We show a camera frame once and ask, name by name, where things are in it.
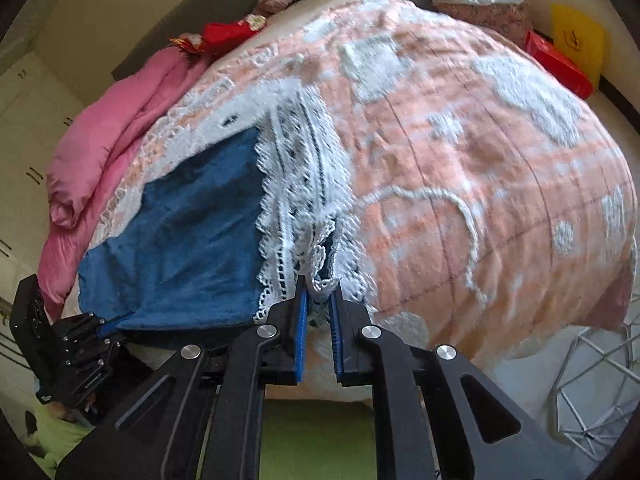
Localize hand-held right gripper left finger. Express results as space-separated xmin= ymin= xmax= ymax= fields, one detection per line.
xmin=55 ymin=274 xmax=308 ymax=480

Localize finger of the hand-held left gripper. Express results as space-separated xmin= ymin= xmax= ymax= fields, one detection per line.
xmin=97 ymin=311 xmax=138 ymax=343

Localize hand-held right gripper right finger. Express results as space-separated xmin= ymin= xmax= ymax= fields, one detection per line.
xmin=327 ymin=277 xmax=591 ymax=480

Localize blue denim pants with lace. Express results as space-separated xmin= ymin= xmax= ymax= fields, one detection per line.
xmin=77 ymin=80 xmax=371 ymax=336

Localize green clothing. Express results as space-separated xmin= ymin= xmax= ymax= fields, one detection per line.
xmin=22 ymin=397 xmax=378 ymax=480

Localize pink duvet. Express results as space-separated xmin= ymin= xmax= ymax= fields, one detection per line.
xmin=37 ymin=47 xmax=211 ymax=306

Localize peach printed blanket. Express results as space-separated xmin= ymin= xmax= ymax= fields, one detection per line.
xmin=90 ymin=0 xmax=638 ymax=376

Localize cream wardrobe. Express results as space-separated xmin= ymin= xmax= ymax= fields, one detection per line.
xmin=0 ymin=50 xmax=86 ymax=311

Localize red patterned cloth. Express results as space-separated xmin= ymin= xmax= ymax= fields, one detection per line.
xmin=170 ymin=15 xmax=268 ymax=56

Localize grey headboard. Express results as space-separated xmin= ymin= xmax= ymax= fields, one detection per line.
xmin=110 ymin=0 xmax=321 ymax=81

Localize red box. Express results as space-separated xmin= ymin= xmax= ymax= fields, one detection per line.
xmin=525 ymin=30 xmax=596 ymax=101

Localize pink floral pillow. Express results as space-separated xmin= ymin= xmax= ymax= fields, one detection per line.
xmin=435 ymin=0 xmax=533 ymax=48

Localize white wire frame stool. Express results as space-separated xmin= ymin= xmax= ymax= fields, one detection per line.
xmin=552 ymin=295 xmax=640 ymax=448

